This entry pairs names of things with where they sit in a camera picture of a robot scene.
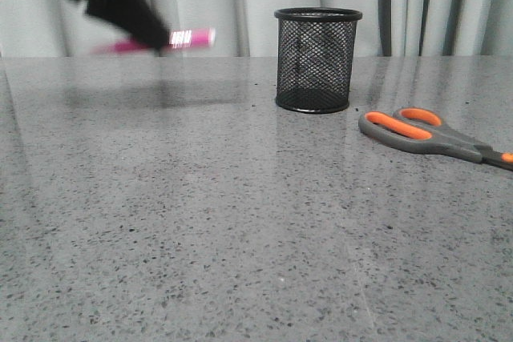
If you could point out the pink highlighter pen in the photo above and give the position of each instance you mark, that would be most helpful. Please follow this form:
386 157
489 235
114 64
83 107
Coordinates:
178 40

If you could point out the grey orange scissors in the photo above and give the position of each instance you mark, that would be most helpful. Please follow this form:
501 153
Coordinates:
420 131

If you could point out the black mesh pen cup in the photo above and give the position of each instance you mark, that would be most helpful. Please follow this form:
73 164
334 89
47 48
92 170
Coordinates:
315 57

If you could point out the grey curtain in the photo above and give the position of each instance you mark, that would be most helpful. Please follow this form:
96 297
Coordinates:
53 28

